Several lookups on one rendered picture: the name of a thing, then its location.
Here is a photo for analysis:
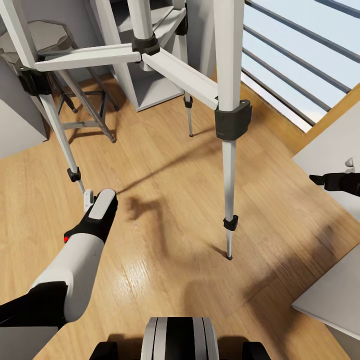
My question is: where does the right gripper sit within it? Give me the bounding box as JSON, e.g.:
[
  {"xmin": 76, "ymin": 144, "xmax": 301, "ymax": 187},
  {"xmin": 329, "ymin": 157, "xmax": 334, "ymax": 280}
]
[{"xmin": 309, "ymin": 172, "xmax": 360, "ymax": 197}]

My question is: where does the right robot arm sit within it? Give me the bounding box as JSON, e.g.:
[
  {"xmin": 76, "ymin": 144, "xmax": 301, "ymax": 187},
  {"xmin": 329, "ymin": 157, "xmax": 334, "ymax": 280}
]
[{"xmin": 309, "ymin": 156, "xmax": 360, "ymax": 197}]

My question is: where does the camera tripod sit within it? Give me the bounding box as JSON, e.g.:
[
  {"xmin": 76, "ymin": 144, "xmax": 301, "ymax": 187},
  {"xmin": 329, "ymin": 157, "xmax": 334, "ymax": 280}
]
[{"xmin": 0, "ymin": 0, "xmax": 253, "ymax": 261}]

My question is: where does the digital camera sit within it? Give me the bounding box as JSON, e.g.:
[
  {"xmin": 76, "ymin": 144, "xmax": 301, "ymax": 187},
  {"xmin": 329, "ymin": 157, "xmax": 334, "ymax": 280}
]
[{"xmin": 64, "ymin": 226, "xmax": 77, "ymax": 244}]

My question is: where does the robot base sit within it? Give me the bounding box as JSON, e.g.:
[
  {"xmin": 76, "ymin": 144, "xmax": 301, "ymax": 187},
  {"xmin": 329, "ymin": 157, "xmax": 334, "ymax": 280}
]
[{"xmin": 89, "ymin": 341, "xmax": 271, "ymax": 360}]

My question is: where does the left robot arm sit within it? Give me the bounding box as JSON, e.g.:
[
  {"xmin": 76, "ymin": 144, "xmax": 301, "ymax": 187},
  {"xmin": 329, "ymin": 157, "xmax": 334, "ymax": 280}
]
[{"xmin": 0, "ymin": 188, "xmax": 118, "ymax": 360}]

